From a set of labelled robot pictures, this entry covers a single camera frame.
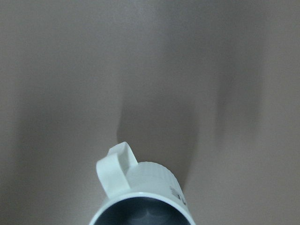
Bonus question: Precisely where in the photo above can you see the white ribbed mug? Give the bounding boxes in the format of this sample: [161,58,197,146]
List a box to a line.
[90,142,195,225]

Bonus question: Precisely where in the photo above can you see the brown paper table mat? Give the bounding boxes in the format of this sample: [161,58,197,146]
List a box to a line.
[0,0,300,225]

